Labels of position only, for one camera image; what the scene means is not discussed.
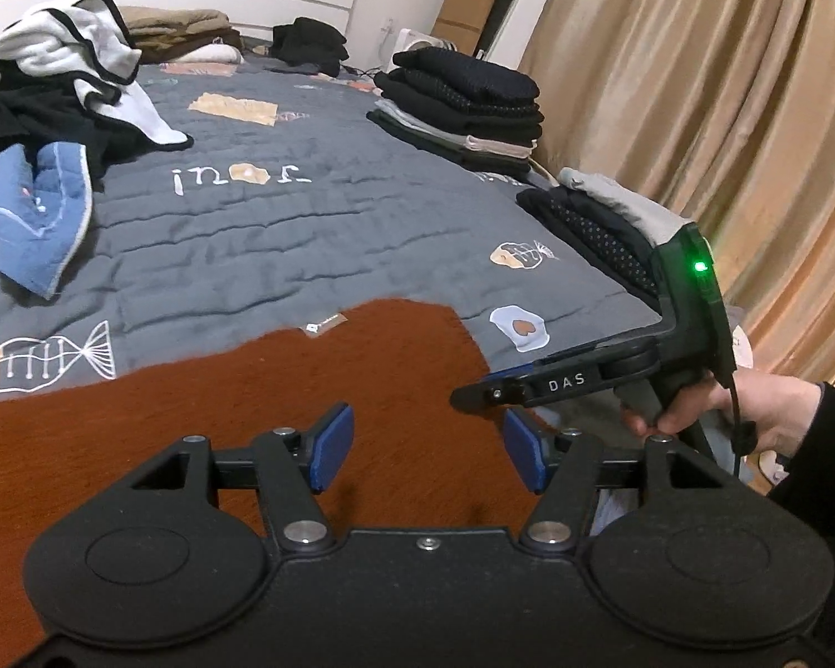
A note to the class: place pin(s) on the black clothes pile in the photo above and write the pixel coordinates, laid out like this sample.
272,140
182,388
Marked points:
313,45

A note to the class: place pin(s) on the dark brown folded blanket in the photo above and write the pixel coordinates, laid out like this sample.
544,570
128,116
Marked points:
181,45

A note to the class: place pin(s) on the rust brown sweater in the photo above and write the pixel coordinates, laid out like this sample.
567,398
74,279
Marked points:
250,396

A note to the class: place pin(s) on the beige grey folded garment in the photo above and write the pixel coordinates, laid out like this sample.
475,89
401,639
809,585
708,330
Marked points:
633,205

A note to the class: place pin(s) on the blue quilted cloth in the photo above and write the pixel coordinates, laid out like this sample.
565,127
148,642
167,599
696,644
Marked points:
35,223

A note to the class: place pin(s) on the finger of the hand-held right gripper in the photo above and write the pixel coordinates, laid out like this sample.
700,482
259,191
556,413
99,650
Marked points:
563,362
529,390

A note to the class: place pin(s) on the person's right hand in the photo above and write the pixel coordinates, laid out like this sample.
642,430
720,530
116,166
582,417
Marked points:
772,410

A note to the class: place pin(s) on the white black-trimmed garment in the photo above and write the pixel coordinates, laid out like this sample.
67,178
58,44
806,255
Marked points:
62,42

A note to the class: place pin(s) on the beige curtain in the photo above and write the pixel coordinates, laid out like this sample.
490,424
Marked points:
703,83

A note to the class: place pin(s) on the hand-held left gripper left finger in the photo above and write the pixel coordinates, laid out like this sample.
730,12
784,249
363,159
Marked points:
334,442

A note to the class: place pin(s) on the black dotted folded garment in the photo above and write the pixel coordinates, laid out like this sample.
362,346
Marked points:
598,236

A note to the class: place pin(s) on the white fan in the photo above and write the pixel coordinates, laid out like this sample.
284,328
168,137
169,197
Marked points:
417,45

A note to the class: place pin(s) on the stack of folded clothes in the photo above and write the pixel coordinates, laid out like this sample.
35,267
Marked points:
473,104

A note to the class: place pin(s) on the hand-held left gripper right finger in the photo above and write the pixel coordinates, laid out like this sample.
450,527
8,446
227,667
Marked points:
525,445

